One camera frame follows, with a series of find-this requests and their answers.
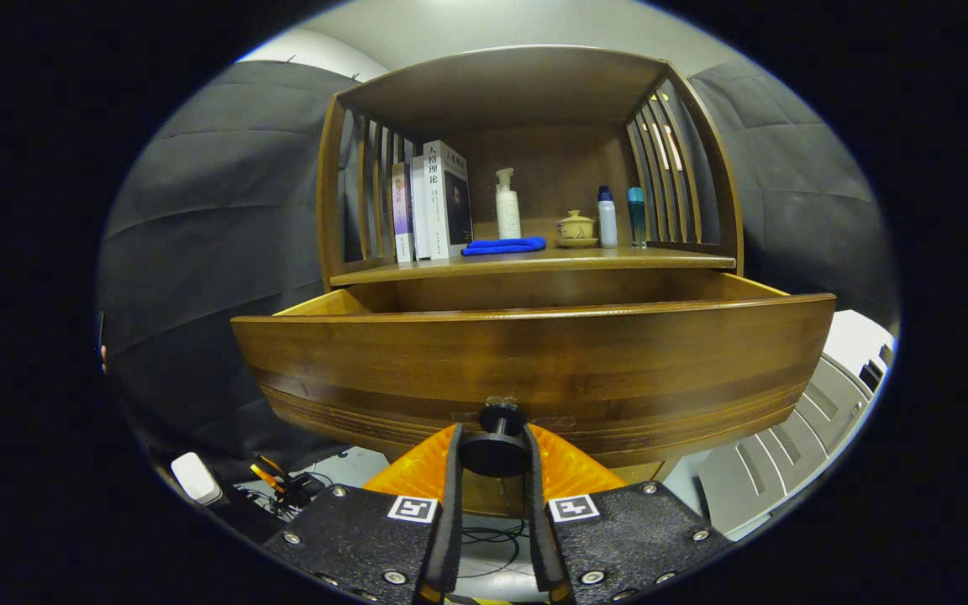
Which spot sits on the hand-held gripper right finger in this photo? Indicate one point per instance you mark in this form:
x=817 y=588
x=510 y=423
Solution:
x=539 y=529

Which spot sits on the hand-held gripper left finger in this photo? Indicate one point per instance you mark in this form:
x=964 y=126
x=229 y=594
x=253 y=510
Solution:
x=448 y=521

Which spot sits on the wooden countertop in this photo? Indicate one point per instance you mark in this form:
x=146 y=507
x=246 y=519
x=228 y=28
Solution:
x=551 y=256

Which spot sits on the wooden cabinet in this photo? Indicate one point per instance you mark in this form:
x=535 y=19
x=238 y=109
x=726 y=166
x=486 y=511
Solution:
x=518 y=84

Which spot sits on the white plastic box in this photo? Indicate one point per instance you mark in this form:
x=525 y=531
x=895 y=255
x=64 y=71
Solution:
x=786 y=470

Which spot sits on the white power adapter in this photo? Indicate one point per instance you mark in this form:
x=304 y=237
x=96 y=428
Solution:
x=196 y=479

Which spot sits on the blue folded cloth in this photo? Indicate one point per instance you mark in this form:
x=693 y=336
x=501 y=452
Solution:
x=501 y=246

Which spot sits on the beige lidded tea cup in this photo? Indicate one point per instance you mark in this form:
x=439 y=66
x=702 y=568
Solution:
x=576 y=228

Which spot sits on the thin white book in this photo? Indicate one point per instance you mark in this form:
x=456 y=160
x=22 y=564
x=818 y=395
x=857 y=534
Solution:
x=420 y=210

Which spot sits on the white pump bottle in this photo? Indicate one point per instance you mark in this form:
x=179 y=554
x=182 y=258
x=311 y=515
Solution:
x=507 y=214

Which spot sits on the purple book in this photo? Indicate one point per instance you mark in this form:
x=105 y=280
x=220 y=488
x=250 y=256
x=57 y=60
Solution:
x=402 y=210

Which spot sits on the white bottle with dark cap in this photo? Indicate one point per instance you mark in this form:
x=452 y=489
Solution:
x=607 y=223

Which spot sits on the teal blue bottle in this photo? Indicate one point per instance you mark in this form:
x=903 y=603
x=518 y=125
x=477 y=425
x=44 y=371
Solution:
x=636 y=218

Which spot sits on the black backdrop cloth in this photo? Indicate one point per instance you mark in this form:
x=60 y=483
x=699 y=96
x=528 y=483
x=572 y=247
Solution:
x=198 y=252

